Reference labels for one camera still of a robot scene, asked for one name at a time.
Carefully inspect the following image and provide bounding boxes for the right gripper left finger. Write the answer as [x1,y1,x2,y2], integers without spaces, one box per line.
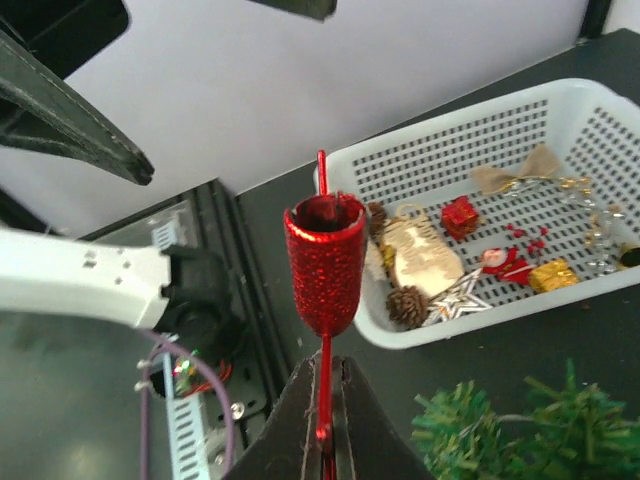
[227,357,320,480]

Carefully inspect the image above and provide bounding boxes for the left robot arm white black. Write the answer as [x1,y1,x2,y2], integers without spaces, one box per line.
[1,1,244,364]

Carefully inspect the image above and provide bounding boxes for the small green christmas tree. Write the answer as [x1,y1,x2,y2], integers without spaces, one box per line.
[411,362,639,479]

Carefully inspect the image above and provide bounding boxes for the silver gold berry sprig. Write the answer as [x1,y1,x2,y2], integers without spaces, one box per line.
[499,176,624,276]

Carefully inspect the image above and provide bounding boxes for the brown pine cone front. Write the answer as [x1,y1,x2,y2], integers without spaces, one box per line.
[385,286,430,329]

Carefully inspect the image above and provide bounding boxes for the silver star ornament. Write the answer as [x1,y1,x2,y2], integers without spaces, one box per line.
[423,275,493,326]

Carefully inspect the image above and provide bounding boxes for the black frame post right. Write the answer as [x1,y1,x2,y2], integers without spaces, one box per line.
[578,0,613,40]

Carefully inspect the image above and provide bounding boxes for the fairy light string white bulbs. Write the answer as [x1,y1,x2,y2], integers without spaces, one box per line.
[458,414,534,439]

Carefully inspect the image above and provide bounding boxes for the gold bell ornament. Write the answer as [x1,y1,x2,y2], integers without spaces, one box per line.
[617,243,640,271]

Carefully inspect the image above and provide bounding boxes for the red star ornament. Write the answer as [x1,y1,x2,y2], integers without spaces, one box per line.
[283,150,368,479]

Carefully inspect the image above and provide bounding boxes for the brown pine cone back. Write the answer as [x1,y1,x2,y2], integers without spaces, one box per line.
[367,202,387,238]

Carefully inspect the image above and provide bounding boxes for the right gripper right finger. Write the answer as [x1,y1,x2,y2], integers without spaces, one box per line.
[332,356,433,480]

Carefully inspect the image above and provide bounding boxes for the white plastic perforated basket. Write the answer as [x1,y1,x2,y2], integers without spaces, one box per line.
[327,79,639,350]

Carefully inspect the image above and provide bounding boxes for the gold gift ornament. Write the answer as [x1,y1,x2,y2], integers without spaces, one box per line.
[529,259,580,294]

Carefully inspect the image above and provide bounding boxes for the santa claus ornament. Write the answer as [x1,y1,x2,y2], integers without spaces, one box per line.
[481,247,534,285]

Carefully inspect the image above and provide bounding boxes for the burlap bow ornament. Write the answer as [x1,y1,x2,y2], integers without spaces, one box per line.
[471,144,560,195]

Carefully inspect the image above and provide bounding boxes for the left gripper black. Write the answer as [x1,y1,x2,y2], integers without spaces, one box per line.
[1,0,154,185]

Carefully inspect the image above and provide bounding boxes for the wooden tree slice ornament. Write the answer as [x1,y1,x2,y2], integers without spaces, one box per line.
[379,204,465,299]

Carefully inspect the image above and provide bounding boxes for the red gift box ornament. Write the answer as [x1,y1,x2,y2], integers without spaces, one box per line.
[441,195,479,242]

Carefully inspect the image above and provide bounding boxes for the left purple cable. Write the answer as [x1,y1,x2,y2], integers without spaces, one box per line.
[137,332,236,480]

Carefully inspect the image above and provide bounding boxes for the brown pine cone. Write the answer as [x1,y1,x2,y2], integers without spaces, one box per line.
[367,202,387,238]
[385,286,430,329]

